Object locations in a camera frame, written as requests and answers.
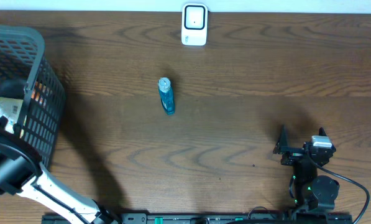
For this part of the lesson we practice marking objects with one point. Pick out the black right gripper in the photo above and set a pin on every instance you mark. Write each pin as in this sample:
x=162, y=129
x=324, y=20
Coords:
x=293, y=155

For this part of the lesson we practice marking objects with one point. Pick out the teal mouthwash bottle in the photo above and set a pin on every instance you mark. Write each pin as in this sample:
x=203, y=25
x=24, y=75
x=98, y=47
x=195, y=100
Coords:
x=166, y=95

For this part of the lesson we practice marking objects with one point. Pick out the white yellow snack bag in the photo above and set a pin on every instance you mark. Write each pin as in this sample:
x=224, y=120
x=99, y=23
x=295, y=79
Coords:
x=10, y=108

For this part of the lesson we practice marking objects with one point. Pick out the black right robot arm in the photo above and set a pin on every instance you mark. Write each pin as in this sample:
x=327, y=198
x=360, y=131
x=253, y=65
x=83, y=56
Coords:
x=312, y=192

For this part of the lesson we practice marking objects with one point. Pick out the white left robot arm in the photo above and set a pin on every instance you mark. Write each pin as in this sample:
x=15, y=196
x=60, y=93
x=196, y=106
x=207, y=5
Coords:
x=23, y=173

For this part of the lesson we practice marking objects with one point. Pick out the white barcode scanner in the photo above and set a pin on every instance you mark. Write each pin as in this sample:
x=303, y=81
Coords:
x=194, y=24

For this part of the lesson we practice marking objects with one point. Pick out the grey plastic basket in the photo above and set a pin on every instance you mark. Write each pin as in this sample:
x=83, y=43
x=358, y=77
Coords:
x=26, y=75

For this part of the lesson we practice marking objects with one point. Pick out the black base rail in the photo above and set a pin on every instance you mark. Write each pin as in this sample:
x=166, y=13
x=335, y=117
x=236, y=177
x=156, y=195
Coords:
x=256, y=217

